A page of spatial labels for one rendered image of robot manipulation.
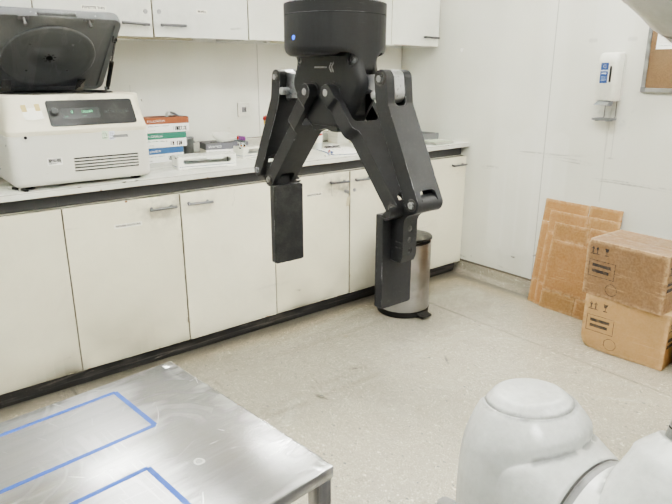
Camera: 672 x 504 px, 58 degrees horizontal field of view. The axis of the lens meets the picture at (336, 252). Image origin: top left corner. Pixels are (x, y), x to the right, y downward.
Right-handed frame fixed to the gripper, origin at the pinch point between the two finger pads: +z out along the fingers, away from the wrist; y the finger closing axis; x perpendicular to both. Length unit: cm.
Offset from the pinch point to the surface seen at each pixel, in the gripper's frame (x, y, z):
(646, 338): -248, 73, 106
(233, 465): -4.9, 28.8, 38.0
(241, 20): -139, 248, -40
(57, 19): -46, 237, -35
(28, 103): -29, 226, -3
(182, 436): -2, 40, 38
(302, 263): -154, 219, 86
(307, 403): -103, 146, 120
